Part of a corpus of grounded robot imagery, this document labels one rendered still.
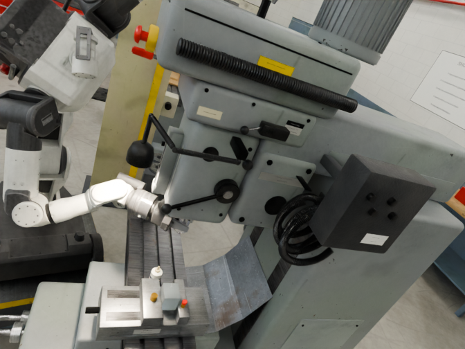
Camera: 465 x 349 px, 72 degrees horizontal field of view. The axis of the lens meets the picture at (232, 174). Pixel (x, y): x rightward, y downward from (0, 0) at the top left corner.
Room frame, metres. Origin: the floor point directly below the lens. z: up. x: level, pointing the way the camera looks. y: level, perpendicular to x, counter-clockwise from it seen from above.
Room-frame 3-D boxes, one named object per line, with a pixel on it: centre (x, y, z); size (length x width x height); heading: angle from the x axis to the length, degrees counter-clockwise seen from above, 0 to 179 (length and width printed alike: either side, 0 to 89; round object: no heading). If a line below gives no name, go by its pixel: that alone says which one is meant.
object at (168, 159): (0.82, 0.19, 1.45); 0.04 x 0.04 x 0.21; 25
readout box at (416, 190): (0.69, -0.32, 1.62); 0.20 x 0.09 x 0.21; 115
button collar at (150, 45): (0.77, 0.30, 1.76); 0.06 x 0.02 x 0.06; 25
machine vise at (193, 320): (0.72, 0.06, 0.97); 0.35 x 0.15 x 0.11; 117
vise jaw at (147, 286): (0.71, 0.08, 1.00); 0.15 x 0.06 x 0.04; 27
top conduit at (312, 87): (0.75, 0.00, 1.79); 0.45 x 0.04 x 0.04; 115
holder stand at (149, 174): (1.36, 0.35, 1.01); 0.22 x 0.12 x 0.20; 18
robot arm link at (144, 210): (0.86, 0.18, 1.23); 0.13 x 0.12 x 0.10; 0
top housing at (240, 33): (0.87, 0.08, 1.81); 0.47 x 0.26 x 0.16; 115
